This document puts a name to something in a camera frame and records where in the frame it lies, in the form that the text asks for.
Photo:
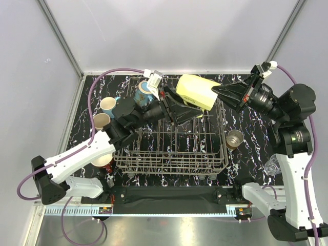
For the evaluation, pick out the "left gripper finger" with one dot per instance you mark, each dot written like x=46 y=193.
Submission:
x=181 y=112
x=168 y=93

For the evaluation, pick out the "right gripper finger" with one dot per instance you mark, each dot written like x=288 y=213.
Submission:
x=234 y=91
x=235 y=103

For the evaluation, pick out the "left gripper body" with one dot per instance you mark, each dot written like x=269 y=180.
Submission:
x=154 y=113

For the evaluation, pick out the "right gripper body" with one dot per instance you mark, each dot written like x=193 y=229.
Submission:
x=258 y=99

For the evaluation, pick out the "blue butterfly mug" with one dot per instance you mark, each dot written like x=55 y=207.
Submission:
x=143 y=96

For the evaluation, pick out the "yellow-green mug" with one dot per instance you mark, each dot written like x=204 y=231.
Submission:
x=197 y=91

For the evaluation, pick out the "light blue mug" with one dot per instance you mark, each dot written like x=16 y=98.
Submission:
x=107 y=105

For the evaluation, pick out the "beige paper cup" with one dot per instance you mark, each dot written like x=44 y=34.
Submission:
x=101 y=120

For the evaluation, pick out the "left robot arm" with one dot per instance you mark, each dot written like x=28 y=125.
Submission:
x=53 y=176

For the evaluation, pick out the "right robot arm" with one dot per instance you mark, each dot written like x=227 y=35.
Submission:
x=295 y=146

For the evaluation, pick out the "steel brown tumbler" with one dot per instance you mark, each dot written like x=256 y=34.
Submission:
x=234 y=139

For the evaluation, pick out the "red mug cream interior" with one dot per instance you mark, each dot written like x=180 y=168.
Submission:
x=104 y=162

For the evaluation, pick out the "clear glass cup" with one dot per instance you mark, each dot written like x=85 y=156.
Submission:
x=272 y=166

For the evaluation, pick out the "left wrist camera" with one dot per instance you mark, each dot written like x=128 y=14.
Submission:
x=154 y=79

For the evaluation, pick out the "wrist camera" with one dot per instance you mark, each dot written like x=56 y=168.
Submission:
x=266 y=68
x=154 y=79

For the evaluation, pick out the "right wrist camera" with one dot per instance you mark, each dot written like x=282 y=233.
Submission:
x=266 y=68

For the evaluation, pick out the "grey wire dish rack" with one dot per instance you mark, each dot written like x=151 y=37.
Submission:
x=195 y=148

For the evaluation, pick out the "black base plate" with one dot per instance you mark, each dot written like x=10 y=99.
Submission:
x=216 y=194

